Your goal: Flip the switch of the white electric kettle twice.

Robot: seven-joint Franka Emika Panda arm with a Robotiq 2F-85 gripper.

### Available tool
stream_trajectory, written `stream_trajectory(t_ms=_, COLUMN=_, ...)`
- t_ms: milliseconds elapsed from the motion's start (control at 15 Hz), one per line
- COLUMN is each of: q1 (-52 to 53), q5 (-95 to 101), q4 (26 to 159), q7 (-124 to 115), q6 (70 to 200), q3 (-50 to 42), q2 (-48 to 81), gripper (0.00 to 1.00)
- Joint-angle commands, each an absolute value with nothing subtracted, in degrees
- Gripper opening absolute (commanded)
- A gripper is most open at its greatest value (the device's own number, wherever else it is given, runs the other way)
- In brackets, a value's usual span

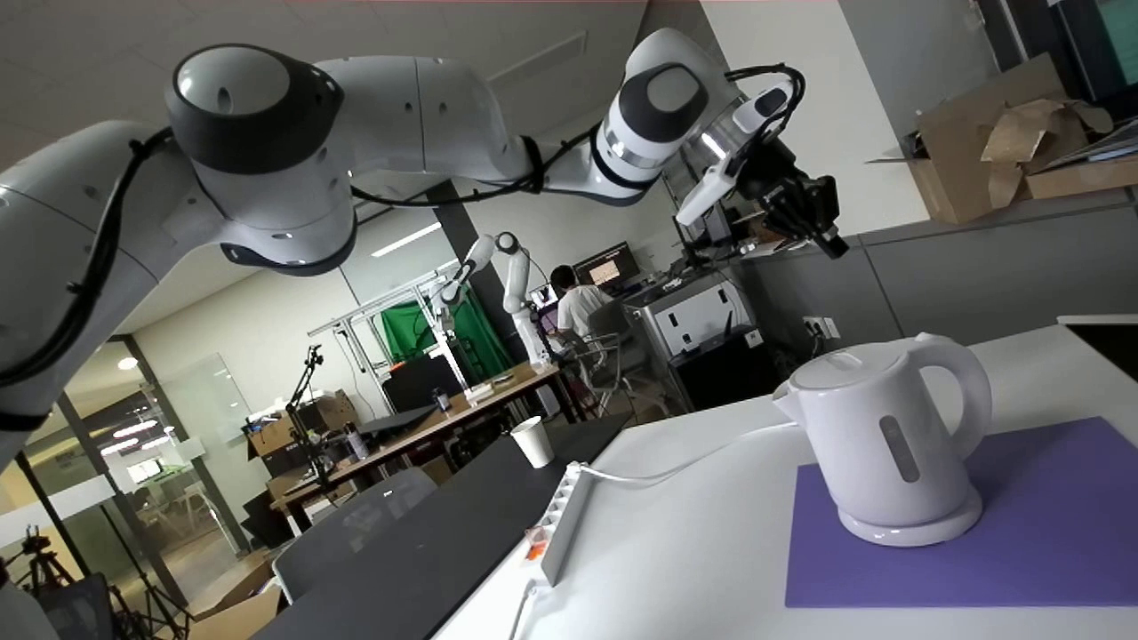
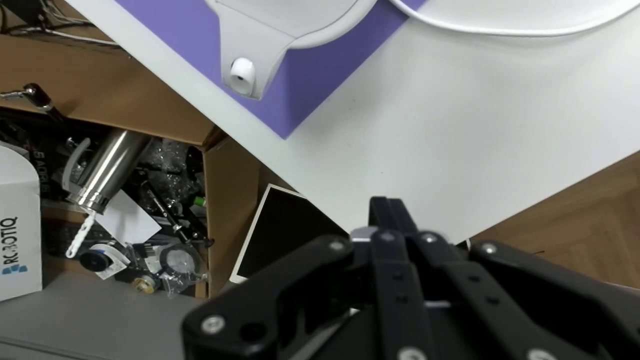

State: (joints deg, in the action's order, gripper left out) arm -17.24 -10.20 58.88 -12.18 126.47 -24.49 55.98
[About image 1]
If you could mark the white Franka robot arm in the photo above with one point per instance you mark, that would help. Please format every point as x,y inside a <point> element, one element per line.
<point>412,119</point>

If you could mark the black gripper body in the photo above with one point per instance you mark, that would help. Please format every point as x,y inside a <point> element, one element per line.
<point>787,189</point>

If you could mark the wooden work table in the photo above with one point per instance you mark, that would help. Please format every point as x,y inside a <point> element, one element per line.
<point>429,426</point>

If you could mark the short ceiling light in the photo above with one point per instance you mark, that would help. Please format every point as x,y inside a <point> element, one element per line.
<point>409,238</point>

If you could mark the white electric kettle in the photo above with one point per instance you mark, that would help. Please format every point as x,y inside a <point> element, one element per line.
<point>889,444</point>

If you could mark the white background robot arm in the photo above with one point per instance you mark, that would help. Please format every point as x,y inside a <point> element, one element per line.
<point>513,277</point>

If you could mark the white kettle base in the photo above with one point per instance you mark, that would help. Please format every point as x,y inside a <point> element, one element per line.
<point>912,534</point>

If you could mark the crumpled cardboard piece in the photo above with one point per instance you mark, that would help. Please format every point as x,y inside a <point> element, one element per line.
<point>1036,129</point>

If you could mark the white wall outlet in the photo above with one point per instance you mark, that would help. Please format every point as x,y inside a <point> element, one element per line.
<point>821,329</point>

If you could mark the grey partition cabinet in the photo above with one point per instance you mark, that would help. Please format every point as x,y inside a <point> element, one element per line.
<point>983,271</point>

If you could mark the black tripod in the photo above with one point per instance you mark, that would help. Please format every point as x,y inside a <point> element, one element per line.
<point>46,569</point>

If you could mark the white power strip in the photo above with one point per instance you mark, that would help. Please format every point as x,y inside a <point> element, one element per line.
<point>559,525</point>

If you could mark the large cardboard box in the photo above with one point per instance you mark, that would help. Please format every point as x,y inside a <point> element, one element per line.
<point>961,155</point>

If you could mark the dark monitor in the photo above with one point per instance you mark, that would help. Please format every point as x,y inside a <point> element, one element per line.
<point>1102,48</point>

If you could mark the white paper cup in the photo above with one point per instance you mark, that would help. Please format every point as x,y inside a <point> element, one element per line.
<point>536,443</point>

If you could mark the green screen cloth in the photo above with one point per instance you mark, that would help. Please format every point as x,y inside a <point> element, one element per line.
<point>409,330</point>

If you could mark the flat cardboard piece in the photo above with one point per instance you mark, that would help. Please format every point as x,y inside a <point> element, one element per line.
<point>1087,180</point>

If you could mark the white box machine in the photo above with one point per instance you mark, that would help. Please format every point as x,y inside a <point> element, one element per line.
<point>697,316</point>

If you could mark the purple mat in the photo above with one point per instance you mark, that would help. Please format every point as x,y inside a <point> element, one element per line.
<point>1067,534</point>

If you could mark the seated person white shirt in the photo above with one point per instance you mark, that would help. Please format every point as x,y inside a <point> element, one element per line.
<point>584,306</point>

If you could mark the cardboard box on floor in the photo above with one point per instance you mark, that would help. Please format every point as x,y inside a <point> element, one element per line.
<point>243,609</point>

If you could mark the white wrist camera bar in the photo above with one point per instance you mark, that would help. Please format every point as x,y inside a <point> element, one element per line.
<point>705,193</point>

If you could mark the office swivel chair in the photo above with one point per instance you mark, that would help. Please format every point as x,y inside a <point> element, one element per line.
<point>615,361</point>

